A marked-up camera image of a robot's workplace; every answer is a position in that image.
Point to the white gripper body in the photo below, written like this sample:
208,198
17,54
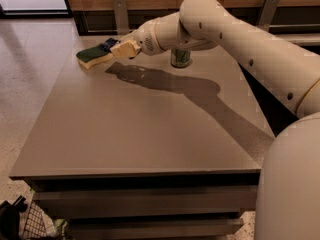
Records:
145,40

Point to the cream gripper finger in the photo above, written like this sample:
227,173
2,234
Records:
126,49

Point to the blue rxbar blueberry wrapper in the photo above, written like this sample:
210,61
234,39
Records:
108,44

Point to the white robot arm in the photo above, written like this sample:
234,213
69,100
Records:
288,196

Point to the green and yellow sponge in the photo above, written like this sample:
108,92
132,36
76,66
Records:
93,56

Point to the green soda can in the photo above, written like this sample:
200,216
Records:
180,58

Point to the grey drawer cabinet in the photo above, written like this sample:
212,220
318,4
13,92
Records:
139,140

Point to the lower grey drawer front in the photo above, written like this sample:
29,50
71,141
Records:
156,230

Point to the left metal wall bracket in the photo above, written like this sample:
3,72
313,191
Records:
121,16

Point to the metal wall bracket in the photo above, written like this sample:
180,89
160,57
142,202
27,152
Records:
266,14
121,16

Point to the right metal wall bracket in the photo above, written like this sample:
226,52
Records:
266,14

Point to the black wire basket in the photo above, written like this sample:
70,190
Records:
27,221

